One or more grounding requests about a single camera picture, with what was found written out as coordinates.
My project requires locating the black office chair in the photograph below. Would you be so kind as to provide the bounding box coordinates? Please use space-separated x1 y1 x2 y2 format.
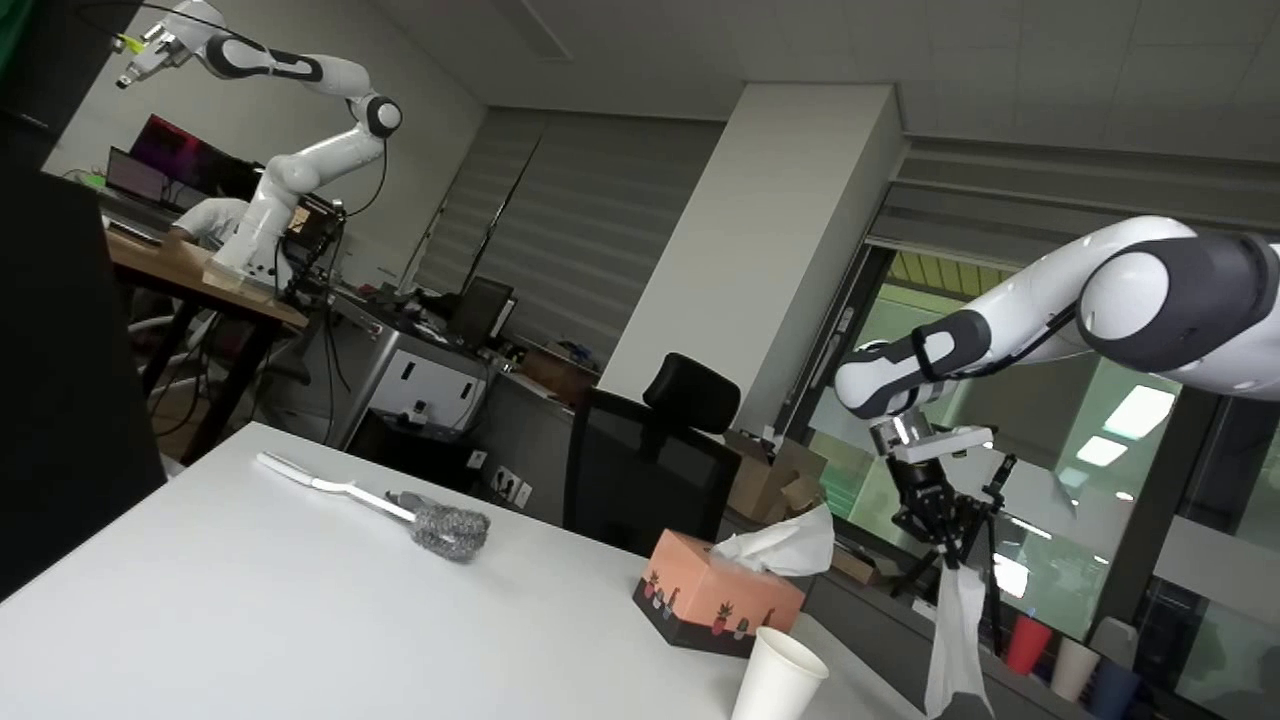
561 347 745 562

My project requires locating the red cup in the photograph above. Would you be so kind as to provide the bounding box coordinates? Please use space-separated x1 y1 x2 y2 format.
998 612 1055 679

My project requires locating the wooden desk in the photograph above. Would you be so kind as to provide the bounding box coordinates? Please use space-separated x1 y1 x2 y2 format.
101 211 311 336

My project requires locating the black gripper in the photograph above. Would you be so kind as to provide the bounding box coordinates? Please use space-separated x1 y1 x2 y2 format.
884 412 1019 584

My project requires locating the orange tissue box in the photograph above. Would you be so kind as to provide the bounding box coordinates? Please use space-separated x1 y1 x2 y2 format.
630 525 812 659

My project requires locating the white computer case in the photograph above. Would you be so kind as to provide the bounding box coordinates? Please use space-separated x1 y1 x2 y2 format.
329 323 498 450

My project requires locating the white plastic cup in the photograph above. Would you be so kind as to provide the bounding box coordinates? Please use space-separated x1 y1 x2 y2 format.
1049 635 1105 705

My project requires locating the white tissue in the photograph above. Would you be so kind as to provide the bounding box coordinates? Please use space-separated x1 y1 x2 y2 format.
920 555 999 720
710 502 841 584

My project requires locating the dark monitor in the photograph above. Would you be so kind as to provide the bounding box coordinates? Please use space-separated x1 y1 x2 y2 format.
105 109 270 215

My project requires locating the white paper cup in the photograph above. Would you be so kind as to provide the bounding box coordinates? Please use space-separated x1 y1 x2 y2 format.
728 624 833 720

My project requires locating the grey low cabinet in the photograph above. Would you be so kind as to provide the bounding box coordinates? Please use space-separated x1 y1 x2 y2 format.
796 555 1074 720

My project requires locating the open cardboard box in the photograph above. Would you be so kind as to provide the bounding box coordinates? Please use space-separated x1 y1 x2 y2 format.
723 429 833 530

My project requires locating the black partition panel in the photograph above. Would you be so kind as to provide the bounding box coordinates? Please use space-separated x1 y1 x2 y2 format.
0 0 168 601

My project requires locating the black laptop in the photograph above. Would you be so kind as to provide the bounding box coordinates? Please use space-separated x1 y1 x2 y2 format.
446 273 521 347

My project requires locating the blue cup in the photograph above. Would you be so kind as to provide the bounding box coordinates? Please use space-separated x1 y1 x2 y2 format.
1085 657 1142 720

